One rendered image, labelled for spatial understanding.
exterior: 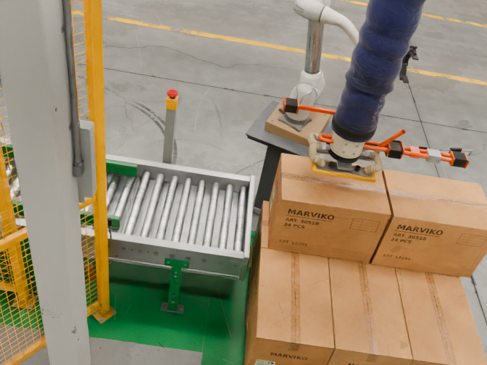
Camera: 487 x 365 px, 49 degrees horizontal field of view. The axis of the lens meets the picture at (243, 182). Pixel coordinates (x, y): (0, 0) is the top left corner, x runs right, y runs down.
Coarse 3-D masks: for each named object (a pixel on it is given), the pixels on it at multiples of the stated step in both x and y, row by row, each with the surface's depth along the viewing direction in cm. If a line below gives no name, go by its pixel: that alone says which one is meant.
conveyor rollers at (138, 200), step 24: (144, 192) 326; (168, 192) 328; (216, 192) 334; (240, 192) 339; (120, 216) 308; (168, 216) 314; (192, 216) 317; (240, 216) 321; (192, 240) 301; (240, 240) 306
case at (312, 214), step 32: (288, 160) 305; (288, 192) 284; (320, 192) 288; (352, 192) 292; (384, 192) 297; (288, 224) 291; (320, 224) 290; (352, 224) 289; (384, 224) 288; (352, 256) 307
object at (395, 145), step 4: (396, 140) 281; (388, 144) 276; (392, 144) 279; (396, 144) 280; (400, 144) 280; (388, 148) 274; (392, 148) 276; (396, 148) 276; (400, 148) 277; (388, 152) 276; (392, 152) 275; (396, 152) 274; (400, 152) 274; (388, 156) 277; (392, 156) 276; (396, 156) 276; (400, 156) 276
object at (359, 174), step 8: (312, 168) 274; (320, 168) 274; (328, 168) 275; (336, 168) 276; (360, 168) 279; (336, 176) 275; (344, 176) 274; (352, 176) 274; (360, 176) 275; (368, 176) 275
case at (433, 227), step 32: (416, 192) 301; (448, 192) 306; (480, 192) 310; (416, 224) 286; (448, 224) 285; (480, 224) 289; (384, 256) 304; (416, 256) 303; (448, 256) 301; (480, 256) 300
